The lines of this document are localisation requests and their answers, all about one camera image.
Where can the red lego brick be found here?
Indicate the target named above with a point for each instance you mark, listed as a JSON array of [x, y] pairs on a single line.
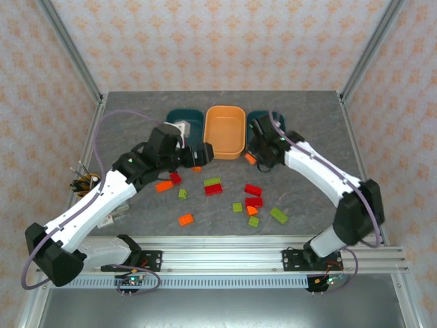
[[254, 202], [213, 189], [175, 178], [253, 190]]

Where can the orange wedge lego brick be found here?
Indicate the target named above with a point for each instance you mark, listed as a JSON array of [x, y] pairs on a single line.
[[196, 169]]

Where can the small green lego brick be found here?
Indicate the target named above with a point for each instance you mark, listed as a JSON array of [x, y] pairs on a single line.
[[237, 207], [183, 194], [253, 221]]

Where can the long green lego brick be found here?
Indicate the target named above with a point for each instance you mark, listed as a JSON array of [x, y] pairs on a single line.
[[279, 215]]

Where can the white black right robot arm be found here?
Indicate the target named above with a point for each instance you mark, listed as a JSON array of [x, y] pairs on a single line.
[[317, 174]]

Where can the dark teal plastic container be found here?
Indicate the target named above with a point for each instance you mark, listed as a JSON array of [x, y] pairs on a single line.
[[280, 121], [194, 116]]

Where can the orange plastic container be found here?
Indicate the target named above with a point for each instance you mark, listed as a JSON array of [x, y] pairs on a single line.
[[223, 136]]

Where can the orange quarter-round lego brick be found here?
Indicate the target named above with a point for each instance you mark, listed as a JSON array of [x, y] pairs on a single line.
[[252, 211]]

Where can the white marker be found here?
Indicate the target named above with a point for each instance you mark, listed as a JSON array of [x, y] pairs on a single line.
[[95, 177]]

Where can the dark pencil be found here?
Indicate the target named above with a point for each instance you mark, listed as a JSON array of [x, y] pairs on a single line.
[[76, 175], [84, 171]]

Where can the yellow pencil cup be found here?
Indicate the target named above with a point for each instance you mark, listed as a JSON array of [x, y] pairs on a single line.
[[83, 194]]

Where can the white card with red mark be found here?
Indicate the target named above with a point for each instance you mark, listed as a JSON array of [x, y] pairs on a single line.
[[106, 222]]

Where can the small circuit board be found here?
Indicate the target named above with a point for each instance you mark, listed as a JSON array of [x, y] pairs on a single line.
[[329, 281], [131, 281]]

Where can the grey metal sheet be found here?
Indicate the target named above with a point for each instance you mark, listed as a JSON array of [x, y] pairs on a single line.
[[218, 307]]

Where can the aluminum side rail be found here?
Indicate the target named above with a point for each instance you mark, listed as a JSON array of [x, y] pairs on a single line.
[[355, 136], [89, 147]]

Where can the wide aluminum mounting rail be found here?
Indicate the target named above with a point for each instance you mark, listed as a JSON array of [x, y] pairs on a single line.
[[222, 256]]

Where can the aluminum frame post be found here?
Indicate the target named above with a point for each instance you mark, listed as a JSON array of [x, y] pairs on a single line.
[[373, 44], [69, 44]]

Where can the aluminum frame leg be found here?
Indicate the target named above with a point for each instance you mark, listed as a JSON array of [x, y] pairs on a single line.
[[408, 307], [31, 307]]

